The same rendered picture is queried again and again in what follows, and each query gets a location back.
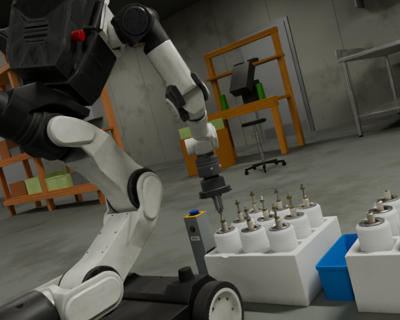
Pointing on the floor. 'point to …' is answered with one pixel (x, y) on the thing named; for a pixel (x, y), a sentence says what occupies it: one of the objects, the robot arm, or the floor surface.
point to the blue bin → (337, 270)
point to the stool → (260, 147)
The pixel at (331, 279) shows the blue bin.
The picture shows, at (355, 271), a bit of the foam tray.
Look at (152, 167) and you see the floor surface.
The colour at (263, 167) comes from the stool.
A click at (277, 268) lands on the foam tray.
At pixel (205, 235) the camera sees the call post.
